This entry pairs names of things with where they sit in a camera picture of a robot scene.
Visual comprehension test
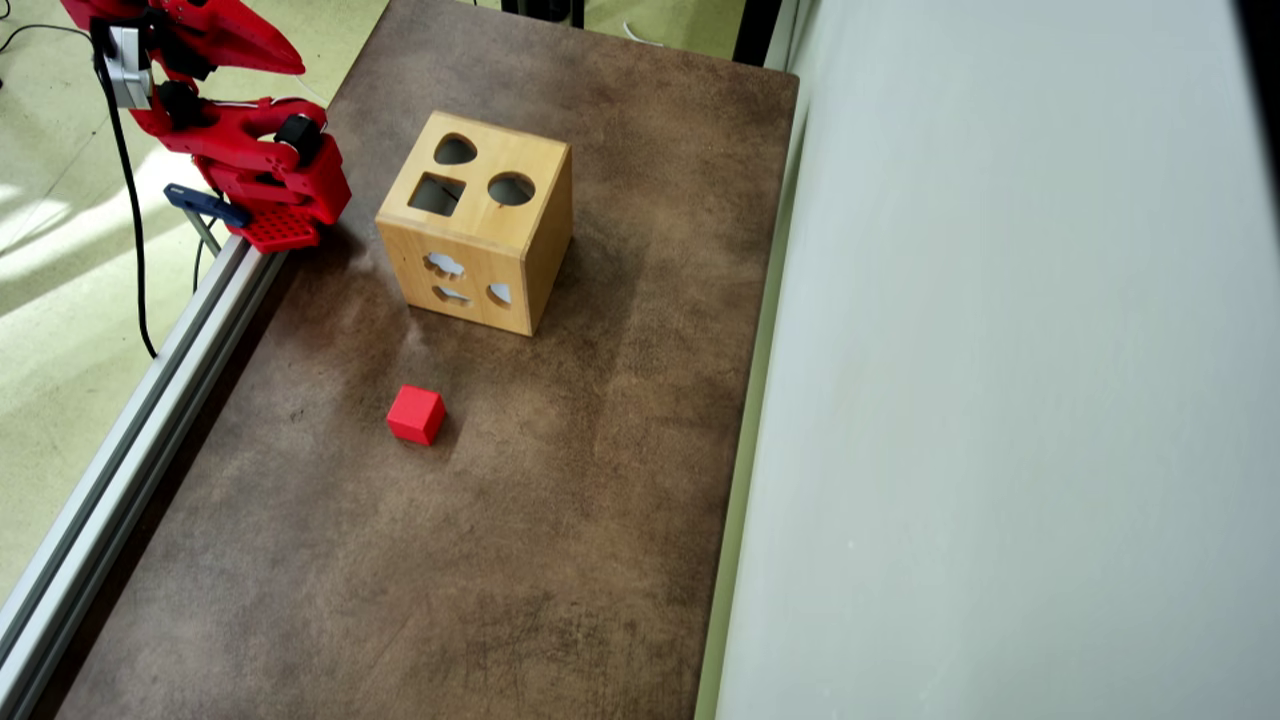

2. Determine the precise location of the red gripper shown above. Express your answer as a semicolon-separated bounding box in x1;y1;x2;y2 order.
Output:
60;0;307;83

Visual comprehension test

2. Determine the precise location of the red cube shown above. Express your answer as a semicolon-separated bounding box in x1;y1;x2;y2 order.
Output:
386;384;447;447

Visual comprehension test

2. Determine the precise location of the blue clamp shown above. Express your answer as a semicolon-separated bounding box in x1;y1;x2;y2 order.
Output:
163;183;251;256

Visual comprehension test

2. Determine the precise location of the wooden shape sorter box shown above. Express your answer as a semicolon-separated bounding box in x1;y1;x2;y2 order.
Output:
375;110;574;338

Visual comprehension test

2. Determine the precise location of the black furniture base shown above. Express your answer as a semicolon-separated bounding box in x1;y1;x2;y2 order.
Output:
500;0;586;29

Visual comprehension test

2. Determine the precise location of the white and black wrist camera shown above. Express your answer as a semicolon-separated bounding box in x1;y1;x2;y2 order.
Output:
105;28;153;111

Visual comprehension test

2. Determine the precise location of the thin black floor cable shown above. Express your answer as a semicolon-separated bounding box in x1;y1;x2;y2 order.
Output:
0;22;96;56

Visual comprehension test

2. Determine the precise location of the thick black camera cable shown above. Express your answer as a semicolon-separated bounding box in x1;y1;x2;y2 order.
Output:
90;20;159;359

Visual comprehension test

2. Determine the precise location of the aluminium profile rail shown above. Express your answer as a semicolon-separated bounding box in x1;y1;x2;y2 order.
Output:
0;235;286;720

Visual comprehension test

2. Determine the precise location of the dark vertical post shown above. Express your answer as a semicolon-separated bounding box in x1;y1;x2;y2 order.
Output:
732;0;783;69

